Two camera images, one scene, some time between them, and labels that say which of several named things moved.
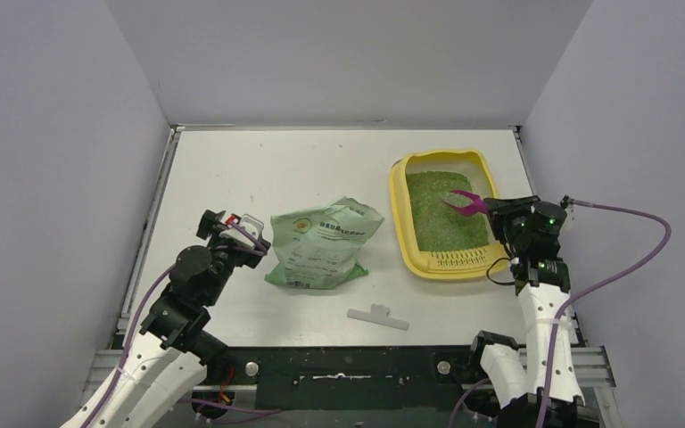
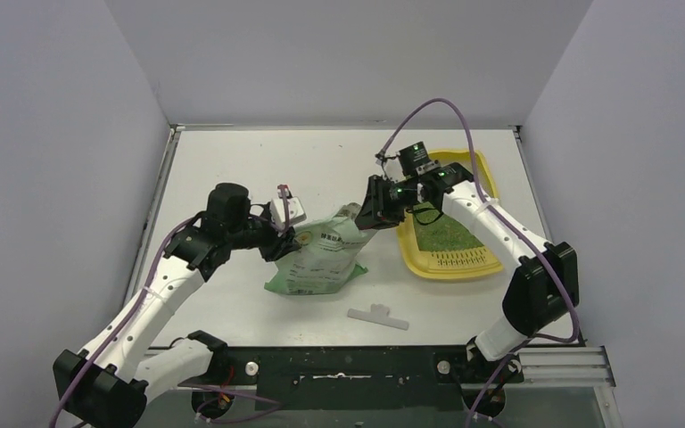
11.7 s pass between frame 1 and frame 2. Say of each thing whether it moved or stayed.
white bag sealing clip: stayed
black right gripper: moved
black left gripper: moved
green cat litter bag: moved
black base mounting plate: stayed
